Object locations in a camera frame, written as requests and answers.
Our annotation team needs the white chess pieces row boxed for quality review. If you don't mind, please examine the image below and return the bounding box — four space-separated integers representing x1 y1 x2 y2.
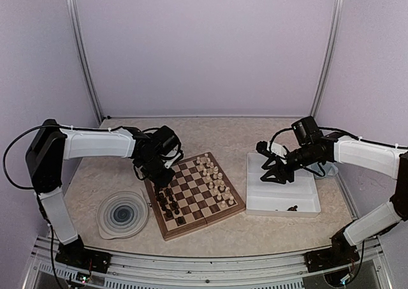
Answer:
189 153 239 213

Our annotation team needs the wooden chess board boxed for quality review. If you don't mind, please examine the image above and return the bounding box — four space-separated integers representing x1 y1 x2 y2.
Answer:
144 152 245 241

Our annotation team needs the right aluminium frame post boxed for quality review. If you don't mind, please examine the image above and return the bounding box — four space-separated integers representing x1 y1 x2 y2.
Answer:
309 0 344 117

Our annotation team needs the light blue mug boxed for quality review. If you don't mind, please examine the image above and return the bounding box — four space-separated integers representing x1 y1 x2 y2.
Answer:
310 162 339 179

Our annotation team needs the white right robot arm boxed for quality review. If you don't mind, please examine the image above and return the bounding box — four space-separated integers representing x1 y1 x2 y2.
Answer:
256 116 407 266

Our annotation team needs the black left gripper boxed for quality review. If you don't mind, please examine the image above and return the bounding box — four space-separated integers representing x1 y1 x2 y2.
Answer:
138 154 176 188

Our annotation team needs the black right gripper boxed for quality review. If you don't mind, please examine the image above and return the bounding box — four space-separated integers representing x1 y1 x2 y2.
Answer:
261 143 322 184

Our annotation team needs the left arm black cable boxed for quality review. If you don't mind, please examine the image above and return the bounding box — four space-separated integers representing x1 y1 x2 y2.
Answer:
3 124 128 190

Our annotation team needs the front aluminium rail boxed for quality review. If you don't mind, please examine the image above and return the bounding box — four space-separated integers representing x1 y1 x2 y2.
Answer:
17 236 397 288

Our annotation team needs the collapsible silicone bowl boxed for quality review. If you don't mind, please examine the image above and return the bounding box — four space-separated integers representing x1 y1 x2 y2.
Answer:
96 191 149 240

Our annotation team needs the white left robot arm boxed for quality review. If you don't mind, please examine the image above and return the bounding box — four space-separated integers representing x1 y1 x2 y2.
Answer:
25 119 184 267

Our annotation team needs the aluminium frame post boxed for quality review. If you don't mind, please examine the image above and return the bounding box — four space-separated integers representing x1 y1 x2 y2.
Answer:
309 0 344 117
66 0 104 124

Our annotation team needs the white plastic tray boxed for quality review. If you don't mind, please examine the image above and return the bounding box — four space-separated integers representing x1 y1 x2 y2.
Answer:
245 153 321 218

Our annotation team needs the dark chess piece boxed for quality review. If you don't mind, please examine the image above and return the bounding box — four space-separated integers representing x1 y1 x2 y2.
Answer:
156 193 164 202

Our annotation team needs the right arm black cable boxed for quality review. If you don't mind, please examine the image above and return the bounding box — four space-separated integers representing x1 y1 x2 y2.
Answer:
269 126 408 178

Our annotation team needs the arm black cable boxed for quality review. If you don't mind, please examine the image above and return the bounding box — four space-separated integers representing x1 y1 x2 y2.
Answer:
3 124 128 190
269 126 408 178

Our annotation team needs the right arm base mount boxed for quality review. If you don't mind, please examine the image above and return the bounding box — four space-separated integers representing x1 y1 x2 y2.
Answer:
304 231 365 288

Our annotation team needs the left aluminium frame post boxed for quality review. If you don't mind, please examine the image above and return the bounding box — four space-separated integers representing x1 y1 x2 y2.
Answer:
66 0 104 124

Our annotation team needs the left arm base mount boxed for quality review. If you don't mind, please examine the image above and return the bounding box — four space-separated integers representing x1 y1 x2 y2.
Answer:
55 236 112 274

